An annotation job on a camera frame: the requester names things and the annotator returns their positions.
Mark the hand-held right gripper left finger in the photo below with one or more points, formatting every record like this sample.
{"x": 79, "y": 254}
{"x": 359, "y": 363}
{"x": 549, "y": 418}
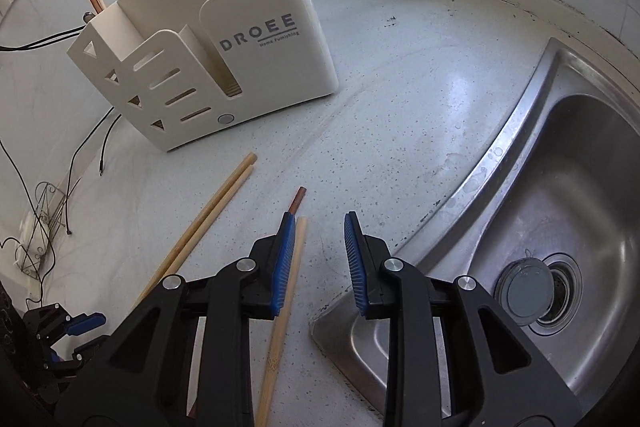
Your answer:
{"x": 282, "y": 257}

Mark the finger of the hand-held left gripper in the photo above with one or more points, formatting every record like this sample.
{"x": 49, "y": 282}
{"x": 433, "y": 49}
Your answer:
{"x": 75, "y": 354}
{"x": 87, "y": 323}

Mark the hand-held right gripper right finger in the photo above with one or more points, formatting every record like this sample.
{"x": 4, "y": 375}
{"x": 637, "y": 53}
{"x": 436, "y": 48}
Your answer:
{"x": 352, "y": 257}

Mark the light bamboo chopstick pair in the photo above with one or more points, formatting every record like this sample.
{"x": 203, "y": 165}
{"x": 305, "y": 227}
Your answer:
{"x": 200, "y": 214}

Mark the cream plastic utensil holder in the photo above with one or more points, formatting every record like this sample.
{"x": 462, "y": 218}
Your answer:
{"x": 280, "y": 57}

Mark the sink drain strainer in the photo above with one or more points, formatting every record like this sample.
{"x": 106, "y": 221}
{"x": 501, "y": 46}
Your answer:
{"x": 537, "y": 292}

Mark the stainless steel sink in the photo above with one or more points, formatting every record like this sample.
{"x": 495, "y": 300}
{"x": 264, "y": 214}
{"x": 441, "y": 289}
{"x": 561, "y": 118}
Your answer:
{"x": 575, "y": 182}

